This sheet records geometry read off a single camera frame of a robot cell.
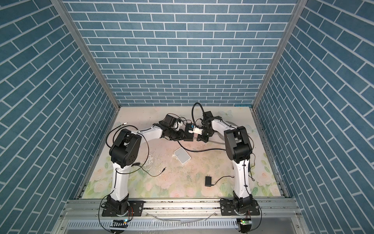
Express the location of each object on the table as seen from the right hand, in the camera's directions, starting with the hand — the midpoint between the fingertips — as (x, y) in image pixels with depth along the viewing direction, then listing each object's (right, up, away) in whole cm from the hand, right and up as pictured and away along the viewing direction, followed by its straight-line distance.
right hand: (198, 136), depth 102 cm
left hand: (-8, 0, -3) cm, 9 cm away
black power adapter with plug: (+5, -23, -21) cm, 31 cm away
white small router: (-11, -11, -10) cm, 18 cm away
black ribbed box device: (-6, +1, -5) cm, 8 cm away
